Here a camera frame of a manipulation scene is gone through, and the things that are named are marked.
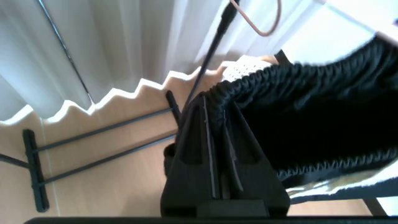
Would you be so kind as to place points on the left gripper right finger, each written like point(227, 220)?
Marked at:
point(258, 186)

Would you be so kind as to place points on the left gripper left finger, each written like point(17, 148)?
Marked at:
point(186, 186)

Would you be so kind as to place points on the black shorts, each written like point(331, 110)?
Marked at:
point(311, 118)

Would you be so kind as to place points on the white laundry basket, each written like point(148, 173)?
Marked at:
point(245, 68)

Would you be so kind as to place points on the black clothes rack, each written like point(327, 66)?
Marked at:
point(35, 171)

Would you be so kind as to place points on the pink clothes hanger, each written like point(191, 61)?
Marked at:
point(279, 12)

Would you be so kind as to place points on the silver curtain wand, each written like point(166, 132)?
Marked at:
point(63, 46)

